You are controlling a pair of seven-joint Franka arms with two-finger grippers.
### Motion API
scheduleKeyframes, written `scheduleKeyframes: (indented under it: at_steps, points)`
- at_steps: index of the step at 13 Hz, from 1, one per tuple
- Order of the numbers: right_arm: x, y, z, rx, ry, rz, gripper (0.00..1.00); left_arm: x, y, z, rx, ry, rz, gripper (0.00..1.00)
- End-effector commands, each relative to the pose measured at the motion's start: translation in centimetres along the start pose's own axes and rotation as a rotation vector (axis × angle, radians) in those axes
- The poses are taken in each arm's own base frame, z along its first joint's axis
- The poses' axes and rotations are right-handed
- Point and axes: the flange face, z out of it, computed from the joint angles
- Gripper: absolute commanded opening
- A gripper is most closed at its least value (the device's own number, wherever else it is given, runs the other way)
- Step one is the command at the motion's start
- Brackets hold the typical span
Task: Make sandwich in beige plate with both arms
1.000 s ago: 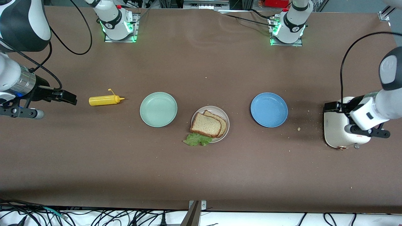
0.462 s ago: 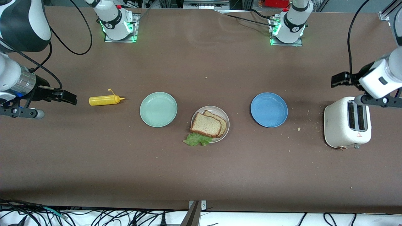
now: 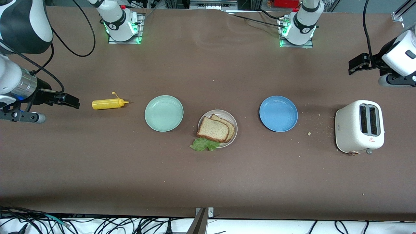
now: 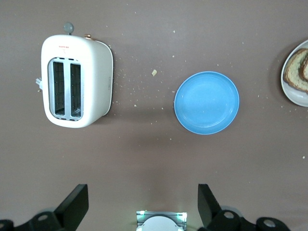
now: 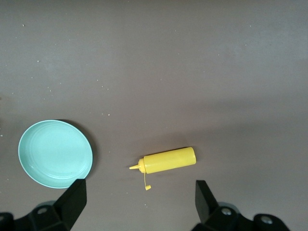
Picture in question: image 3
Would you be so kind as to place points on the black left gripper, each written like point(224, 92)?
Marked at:
point(376, 60)

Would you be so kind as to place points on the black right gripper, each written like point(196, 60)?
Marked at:
point(44, 92)

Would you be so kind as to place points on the yellow mustard squeeze bottle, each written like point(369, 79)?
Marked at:
point(105, 104)

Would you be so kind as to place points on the green lettuce leaf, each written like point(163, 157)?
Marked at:
point(203, 144)

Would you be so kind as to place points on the brown bread slice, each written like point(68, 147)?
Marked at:
point(213, 129)
point(230, 126)

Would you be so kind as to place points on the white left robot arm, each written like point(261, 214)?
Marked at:
point(302, 37)

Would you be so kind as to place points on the blue plate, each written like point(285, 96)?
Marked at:
point(278, 113)

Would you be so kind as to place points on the mint green plate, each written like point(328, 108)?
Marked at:
point(164, 113)

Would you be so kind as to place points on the beige plate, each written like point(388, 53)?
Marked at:
point(224, 115)

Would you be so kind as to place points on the aluminium corner profile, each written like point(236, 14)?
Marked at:
point(401, 13)

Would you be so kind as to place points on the white toaster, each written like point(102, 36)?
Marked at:
point(349, 130)

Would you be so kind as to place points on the red box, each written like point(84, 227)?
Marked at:
point(284, 3)

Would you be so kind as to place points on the grey metal beam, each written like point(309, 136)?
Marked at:
point(198, 226)

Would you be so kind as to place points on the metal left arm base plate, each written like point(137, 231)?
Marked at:
point(295, 46)

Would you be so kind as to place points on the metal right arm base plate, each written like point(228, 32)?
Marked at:
point(141, 32)

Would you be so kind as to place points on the aluminium frame crossbar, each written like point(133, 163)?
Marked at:
point(213, 4)

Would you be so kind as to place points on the silver table edge bracket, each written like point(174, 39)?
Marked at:
point(211, 213)

